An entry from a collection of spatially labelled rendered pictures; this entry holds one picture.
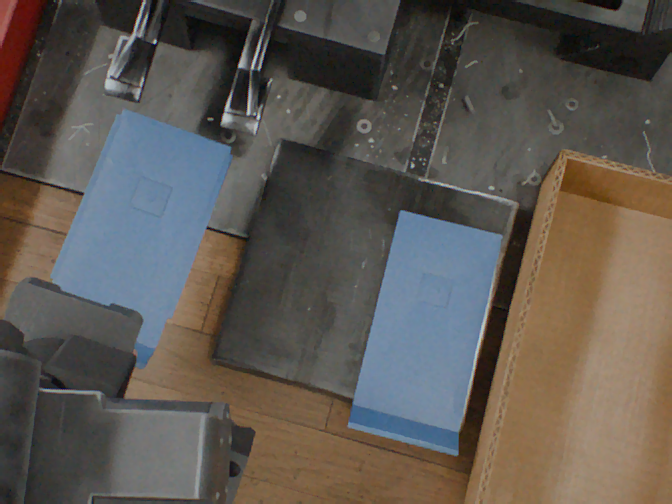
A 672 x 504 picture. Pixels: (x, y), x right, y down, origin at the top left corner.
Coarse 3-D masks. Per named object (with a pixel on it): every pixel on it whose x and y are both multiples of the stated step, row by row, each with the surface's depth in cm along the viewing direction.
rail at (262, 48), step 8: (272, 0) 87; (280, 0) 87; (272, 8) 87; (272, 16) 86; (264, 24) 86; (272, 24) 86; (264, 32) 86; (272, 32) 87; (264, 40) 86; (272, 40) 88; (264, 48) 86; (256, 56) 86; (264, 56) 86; (256, 64) 86; (264, 64) 87
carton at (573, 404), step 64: (576, 192) 92; (640, 192) 89; (576, 256) 92; (640, 256) 92; (512, 320) 87; (576, 320) 91; (640, 320) 91; (512, 384) 89; (576, 384) 89; (640, 384) 90; (512, 448) 88; (576, 448) 88; (640, 448) 89
